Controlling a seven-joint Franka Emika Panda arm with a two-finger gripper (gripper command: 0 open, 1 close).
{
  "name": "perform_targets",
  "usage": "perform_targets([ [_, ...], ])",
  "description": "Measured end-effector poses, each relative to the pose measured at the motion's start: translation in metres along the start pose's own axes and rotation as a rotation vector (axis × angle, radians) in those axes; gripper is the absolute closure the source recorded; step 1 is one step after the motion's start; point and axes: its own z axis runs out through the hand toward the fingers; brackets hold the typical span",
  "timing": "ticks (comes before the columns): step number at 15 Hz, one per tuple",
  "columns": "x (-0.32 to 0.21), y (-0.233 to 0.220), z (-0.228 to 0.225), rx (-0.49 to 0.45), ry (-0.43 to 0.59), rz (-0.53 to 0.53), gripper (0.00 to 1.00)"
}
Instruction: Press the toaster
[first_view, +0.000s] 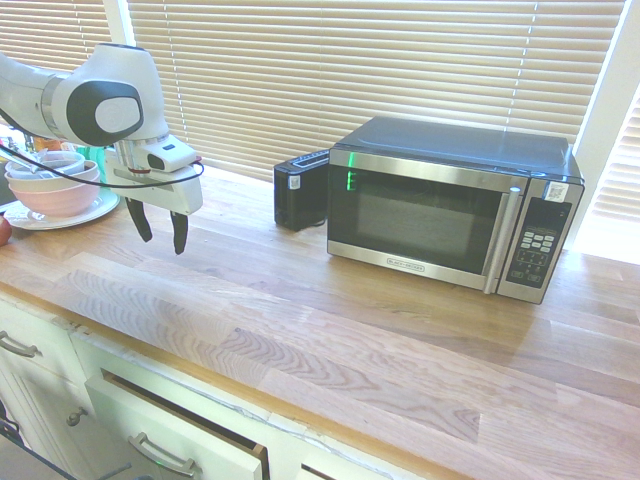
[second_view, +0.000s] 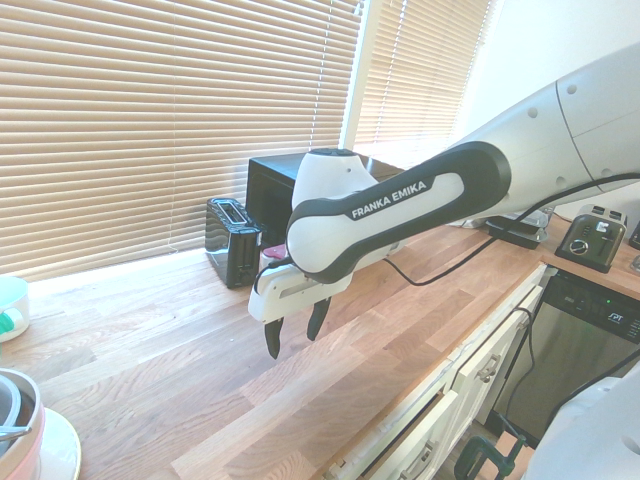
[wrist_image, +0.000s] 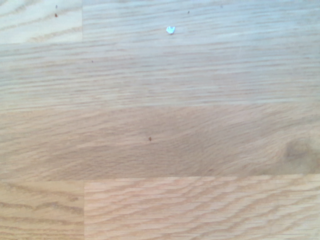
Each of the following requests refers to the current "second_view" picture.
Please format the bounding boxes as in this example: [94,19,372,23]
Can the white mug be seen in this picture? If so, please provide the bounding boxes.
[0,275,32,344]

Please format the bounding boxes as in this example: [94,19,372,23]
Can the pink bowl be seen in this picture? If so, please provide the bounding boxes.
[0,367,47,480]

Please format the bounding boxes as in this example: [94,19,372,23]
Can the clear plastic container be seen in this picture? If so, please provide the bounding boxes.
[0,382,24,441]

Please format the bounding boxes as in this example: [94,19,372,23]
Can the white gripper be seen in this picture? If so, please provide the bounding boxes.
[248,262,352,361]

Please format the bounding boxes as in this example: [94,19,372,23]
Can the white plate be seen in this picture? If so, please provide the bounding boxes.
[41,406,83,480]

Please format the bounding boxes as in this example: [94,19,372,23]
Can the narrow beige window blind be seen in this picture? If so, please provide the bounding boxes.
[353,0,489,162]

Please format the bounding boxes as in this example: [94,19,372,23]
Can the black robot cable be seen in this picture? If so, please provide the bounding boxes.
[382,172,640,288]

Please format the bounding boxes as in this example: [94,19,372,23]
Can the metal cabinet handle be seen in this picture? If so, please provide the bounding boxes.
[475,353,503,386]

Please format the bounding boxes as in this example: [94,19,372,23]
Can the black glossy toaster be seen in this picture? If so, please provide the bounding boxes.
[205,196,263,289]

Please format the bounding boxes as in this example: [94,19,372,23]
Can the black steel microwave oven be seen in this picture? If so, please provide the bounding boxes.
[247,153,407,251]

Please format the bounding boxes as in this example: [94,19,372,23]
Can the stainless steel dishwasher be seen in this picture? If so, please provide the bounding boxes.
[492,272,640,447]

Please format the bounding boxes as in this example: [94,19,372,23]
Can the metal drawer handle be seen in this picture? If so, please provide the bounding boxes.
[398,441,437,480]

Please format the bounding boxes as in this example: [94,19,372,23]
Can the silver two-slot toaster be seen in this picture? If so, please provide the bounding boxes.
[553,203,629,274]

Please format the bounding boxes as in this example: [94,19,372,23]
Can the metal spoon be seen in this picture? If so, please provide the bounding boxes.
[0,423,34,444]

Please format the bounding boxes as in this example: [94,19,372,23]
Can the white cabinet drawer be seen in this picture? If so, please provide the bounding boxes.
[323,388,462,480]

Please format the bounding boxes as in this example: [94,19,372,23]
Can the white cabinet door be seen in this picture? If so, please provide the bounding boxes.
[452,287,547,429]

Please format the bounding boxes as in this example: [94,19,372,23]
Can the green clamp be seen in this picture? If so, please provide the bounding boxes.
[458,433,529,480]

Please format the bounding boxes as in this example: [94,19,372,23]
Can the wide beige window blind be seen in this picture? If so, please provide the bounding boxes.
[0,0,367,282]

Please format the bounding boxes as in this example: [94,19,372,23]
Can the black hanging cable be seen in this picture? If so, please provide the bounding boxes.
[501,305,538,427]

